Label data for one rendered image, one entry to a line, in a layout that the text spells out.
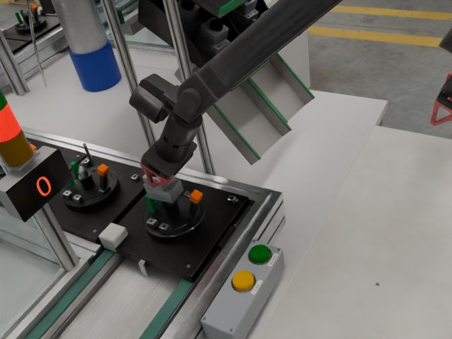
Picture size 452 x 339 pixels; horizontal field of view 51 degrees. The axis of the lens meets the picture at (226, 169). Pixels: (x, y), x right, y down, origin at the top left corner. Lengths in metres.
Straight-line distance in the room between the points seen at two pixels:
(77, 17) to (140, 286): 1.06
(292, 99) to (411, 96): 1.97
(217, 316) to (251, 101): 0.55
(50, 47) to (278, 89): 1.25
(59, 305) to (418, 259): 0.74
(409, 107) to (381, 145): 1.73
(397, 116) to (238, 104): 1.94
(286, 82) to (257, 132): 0.20
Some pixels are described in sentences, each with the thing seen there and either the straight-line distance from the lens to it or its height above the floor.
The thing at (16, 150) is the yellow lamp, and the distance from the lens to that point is 0.85.
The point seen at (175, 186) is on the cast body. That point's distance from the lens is 0.97.
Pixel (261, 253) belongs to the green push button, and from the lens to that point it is 0.96.
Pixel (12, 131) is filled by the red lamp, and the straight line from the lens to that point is 0.84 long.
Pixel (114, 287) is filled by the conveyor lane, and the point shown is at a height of 0.92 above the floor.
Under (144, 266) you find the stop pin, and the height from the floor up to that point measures 0.96.
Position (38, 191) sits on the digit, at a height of 1.20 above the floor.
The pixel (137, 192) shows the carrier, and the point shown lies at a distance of 1.17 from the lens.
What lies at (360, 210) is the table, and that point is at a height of 0.86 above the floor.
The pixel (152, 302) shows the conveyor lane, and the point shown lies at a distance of 1.01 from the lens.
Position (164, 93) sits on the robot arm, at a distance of 0.82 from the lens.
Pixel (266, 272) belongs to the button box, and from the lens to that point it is 0.94.
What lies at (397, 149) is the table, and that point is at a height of 0.86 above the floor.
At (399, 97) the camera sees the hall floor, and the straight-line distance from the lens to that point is 3.20.
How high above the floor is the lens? 1.70
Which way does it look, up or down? 39 degrees down
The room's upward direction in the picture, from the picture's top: 12 degrees counter-clockwise
